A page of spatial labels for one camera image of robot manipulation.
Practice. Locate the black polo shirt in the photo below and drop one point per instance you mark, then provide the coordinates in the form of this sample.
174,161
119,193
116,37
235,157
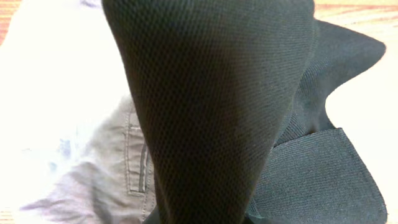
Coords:
230,96

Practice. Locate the grey folded garment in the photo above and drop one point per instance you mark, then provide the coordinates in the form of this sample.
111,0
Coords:
112,182

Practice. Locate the white folded garment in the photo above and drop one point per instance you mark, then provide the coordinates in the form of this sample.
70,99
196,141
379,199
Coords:
61,74

